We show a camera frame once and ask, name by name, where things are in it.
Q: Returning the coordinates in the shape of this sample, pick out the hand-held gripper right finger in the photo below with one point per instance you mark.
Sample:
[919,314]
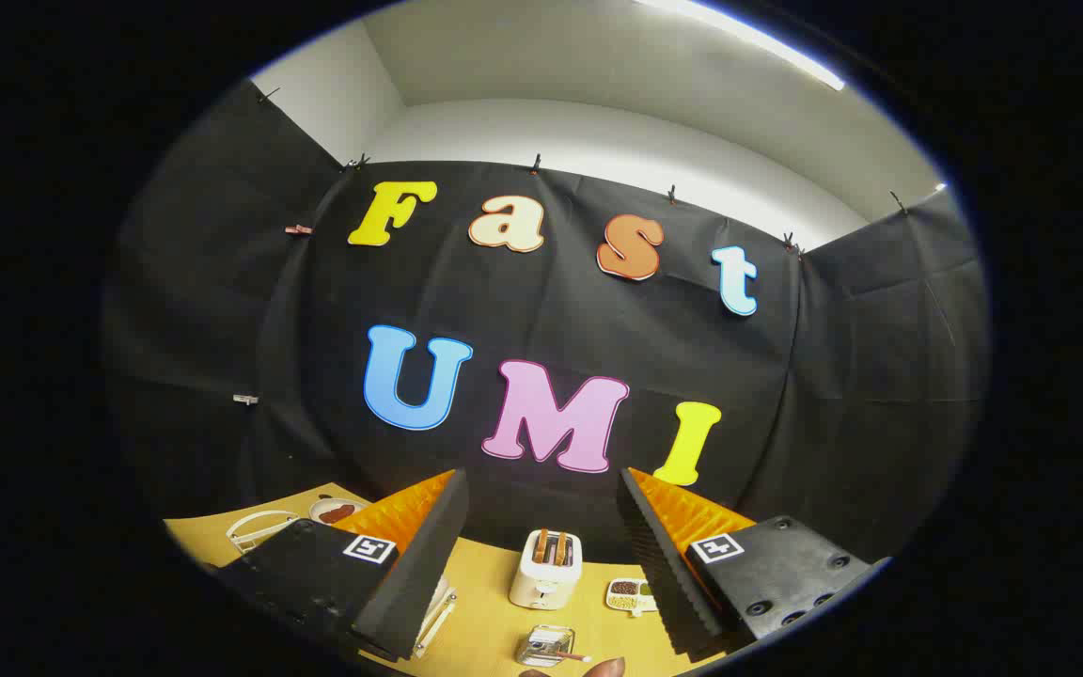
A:
[664,574]

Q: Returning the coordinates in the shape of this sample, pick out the small dish with brown food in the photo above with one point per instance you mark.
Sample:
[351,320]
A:
[337,512]

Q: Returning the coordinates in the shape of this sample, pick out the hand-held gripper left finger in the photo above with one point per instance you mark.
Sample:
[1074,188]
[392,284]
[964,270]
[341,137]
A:
[415,574]

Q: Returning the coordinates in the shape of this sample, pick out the white divided seasoning tray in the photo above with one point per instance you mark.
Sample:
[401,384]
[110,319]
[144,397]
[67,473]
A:
[624,596]

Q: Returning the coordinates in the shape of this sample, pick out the cream white toaster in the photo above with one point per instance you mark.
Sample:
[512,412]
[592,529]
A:
[541,585]

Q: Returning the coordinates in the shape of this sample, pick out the brown toast slice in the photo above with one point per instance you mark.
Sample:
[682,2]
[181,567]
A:
[541,547]
[561,550]

